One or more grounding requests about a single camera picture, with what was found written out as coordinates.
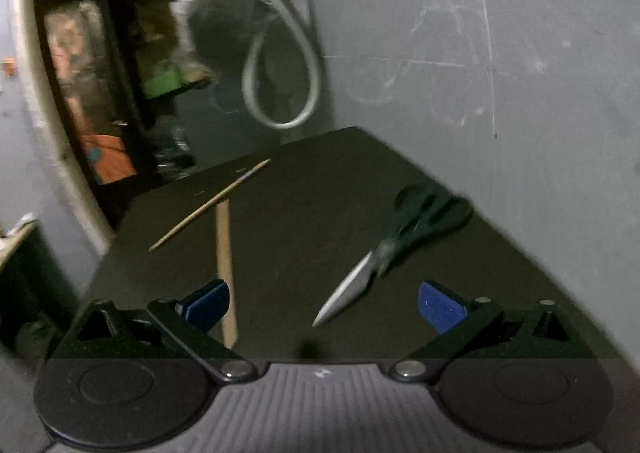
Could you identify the grey cabinet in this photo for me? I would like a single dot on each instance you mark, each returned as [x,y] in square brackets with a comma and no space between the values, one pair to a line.
[225,123]

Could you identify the cream door frame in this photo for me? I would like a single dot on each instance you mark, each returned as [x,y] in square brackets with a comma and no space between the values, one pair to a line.
[42,108]

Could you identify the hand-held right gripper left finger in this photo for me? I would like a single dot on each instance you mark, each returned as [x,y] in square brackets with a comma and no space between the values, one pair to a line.
[207,303]

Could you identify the dark wooden door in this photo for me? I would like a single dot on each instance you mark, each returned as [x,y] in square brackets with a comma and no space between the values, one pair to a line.
[75,83]

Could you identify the black plastic bag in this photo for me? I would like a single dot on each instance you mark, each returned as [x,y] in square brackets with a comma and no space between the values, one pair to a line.
[172,148]

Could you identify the green box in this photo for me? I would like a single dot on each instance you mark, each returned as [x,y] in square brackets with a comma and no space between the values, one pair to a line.
[160,83]

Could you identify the wooden chopstick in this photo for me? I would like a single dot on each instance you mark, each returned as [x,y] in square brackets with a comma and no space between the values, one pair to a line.
[210,205]

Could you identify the wooden spatula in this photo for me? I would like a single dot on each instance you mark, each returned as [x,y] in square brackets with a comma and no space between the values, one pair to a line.
[226,258]

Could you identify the wooden ledge plank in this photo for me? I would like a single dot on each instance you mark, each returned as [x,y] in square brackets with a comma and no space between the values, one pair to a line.
[15,240]

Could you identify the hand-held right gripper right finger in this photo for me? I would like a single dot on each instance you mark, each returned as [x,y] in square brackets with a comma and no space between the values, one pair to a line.
[442,308]

